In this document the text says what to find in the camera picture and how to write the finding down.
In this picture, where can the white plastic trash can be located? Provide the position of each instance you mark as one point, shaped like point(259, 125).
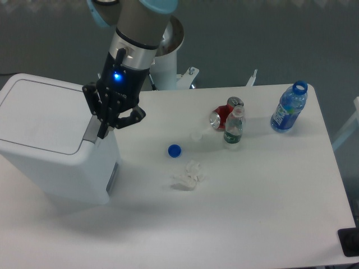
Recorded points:
point(50, 135)

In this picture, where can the white frame at right edge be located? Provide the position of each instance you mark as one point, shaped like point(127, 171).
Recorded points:
point(347, 129)

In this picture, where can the crushed red soda can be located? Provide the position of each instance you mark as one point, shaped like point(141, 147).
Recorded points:
point(217, 117)

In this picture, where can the blue plastic drink bottle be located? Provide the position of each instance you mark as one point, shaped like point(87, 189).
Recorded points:
point(290, 105)

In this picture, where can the black device at table edge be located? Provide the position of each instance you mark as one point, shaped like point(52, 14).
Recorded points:
point(348, 238)

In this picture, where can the blue bottle cap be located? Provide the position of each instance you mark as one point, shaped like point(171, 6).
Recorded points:
point(174, 150)

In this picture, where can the clear green-label bottle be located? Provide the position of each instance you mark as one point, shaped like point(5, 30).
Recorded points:
point(234, 127)

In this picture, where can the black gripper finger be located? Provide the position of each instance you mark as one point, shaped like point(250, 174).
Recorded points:
point(137, 114)
point(103, 103)

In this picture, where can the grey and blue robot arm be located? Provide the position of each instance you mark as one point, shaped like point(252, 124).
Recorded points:
point(140, 25)

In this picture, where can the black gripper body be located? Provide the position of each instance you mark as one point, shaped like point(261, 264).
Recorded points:
point(121, 81)

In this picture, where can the crumpled white tissue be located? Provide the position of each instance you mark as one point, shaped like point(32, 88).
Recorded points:
point(192, 176)

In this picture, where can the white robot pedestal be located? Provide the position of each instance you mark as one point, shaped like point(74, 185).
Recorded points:
point(164, 69)

